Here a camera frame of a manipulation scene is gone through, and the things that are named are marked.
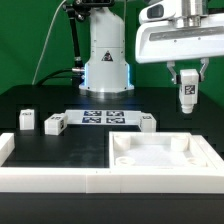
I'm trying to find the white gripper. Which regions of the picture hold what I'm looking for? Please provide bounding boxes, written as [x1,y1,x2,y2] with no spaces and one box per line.
[135,21,224,84]

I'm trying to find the white square tabletop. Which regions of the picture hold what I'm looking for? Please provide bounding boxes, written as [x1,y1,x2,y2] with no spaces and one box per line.
[109,132,214,169]

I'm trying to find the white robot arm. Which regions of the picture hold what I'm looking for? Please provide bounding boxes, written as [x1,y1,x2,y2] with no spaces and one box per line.
[80,0,224,98]

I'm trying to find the white U-shaped fence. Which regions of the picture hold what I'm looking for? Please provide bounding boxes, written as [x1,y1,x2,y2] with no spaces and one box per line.
[0,133,224,193]

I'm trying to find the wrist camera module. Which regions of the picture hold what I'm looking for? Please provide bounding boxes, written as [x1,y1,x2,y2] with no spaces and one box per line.
[139,1,176,24]

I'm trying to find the black camera stand pole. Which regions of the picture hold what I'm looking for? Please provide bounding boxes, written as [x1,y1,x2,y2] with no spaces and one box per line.
[63,0,115,68]

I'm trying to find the white marker base plate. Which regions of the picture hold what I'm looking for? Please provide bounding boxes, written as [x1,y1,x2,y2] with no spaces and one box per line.
[65,109,141,125]

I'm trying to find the black cable bundle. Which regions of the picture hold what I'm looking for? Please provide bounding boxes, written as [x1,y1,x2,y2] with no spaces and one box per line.
[35,67,88,87]

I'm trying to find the grey cable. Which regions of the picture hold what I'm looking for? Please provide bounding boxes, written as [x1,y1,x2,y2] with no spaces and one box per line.
[31,0,68,86]

